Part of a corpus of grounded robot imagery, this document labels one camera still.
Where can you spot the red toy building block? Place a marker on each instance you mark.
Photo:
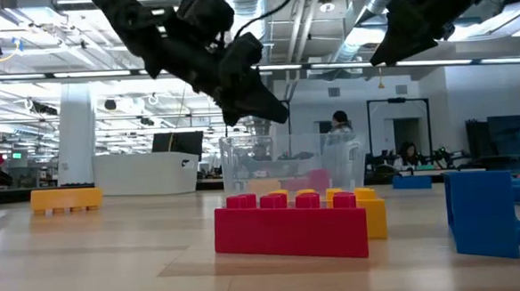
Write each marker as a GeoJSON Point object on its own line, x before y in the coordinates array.
{"type": "Point", "coordinates": [291, 233]}
{"type": "Point", "coordinates": [320, 181]}

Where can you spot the yellow toy building block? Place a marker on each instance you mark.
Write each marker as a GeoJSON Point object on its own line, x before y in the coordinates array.
{"type": "Point", "coordinates": [66, 199]}
{"type": "Point", "coordinates": [376, 219]}

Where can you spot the black robot station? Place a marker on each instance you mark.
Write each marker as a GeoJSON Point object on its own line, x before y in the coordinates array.
{"type": "Point", "coordinates": [441, 156]}

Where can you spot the round ceiling sensor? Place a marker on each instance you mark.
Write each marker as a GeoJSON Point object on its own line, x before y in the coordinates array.
{"type": "Point", "coordinates": [326, 6]}

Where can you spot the clear plastic bin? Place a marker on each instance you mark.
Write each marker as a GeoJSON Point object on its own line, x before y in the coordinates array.
{"type": "Point", "coordinates": [287, 157]}

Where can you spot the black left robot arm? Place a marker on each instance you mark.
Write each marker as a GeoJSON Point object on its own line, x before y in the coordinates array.
{"type": "Point", "coordinates": [124, 23]}

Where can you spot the wall air vent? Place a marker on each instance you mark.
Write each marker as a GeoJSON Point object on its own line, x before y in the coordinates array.
{"type": "Point", "coordinates": [334, 91]}
{"type": "Point", "coordinates": [401, 89]}

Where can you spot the white plastic bin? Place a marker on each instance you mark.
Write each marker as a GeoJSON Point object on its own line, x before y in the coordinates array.
{"type": "Point", "coordinates": [145, 176]}

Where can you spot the black metal frame stand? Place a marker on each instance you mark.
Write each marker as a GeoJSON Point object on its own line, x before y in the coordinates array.
{"type": "Point", "coordinates": [396, 100]}

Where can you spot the white building column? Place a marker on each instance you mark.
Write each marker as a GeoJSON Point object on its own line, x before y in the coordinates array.
{"type": "Point", "coordinates": [75, 128]}

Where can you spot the long linear ceiling light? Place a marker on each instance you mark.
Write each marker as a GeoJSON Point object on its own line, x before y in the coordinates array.
{"type": "Point", "coordinates": [91, 74]}

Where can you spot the dark equipment rack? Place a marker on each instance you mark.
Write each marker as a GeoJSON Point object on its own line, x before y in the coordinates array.
{"type": "Point", "coordinates": [509, 134]}

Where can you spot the green exit sign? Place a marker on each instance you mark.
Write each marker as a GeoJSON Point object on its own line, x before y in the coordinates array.
{"type": "Point", "coordinates": [16, 155]}

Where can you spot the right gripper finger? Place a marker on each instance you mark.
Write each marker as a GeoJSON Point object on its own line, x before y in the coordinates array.
{"type": "Point", "coordinates": [405, 31]}

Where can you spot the person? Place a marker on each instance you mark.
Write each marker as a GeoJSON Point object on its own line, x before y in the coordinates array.
{"type": "Point", "coordinates": [340, 120]}
{"type": "Point", "coordinates": [406, 151]}

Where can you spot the black monitor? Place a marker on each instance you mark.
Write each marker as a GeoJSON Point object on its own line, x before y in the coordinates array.
{"type": "Point", "coordinates": [177, 143]}

